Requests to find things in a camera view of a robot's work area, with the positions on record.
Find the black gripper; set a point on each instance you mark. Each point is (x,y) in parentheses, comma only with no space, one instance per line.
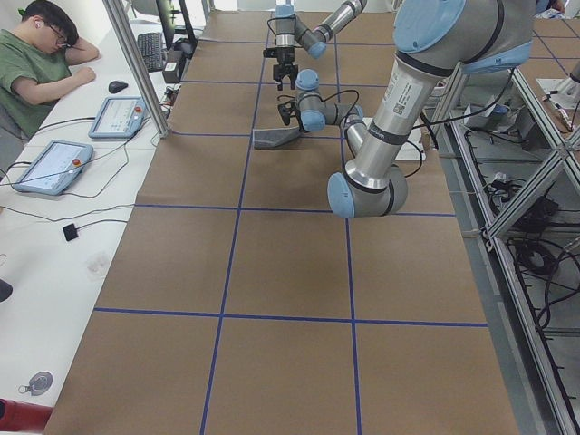
(290,113)
(285,56)

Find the pink towel with grey back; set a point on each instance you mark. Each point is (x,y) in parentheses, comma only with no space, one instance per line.
(269,139)

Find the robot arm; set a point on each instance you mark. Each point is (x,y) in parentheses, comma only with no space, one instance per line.
(431,39)
(290,31)

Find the black box with label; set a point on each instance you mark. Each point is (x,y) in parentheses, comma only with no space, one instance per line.
(174,67)

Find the black keyboard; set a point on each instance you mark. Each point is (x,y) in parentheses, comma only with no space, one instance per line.
(150,46)

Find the upper teach pendant tablet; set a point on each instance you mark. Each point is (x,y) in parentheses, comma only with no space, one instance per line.
(118,118)

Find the teach pendant tablet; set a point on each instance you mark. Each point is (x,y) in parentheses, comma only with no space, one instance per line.
(118,118)
(55,168)

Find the black computer mouse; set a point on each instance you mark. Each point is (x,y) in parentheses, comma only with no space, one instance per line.
(117,86)

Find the lower teach pendant tablet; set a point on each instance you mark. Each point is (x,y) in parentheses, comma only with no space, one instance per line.
(55,168)

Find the small black square device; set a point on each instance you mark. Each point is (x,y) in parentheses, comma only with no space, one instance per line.
(70,232)

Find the person in green shirt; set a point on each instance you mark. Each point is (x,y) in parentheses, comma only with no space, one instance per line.
(42,60)

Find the round grey tape dispenser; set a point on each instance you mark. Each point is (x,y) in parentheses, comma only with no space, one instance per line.
(39,384)

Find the aluminium frame post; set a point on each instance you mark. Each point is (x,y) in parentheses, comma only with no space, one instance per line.
(126,38)

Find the aluminium frame rack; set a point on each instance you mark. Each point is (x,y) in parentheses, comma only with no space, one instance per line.
(511,149)

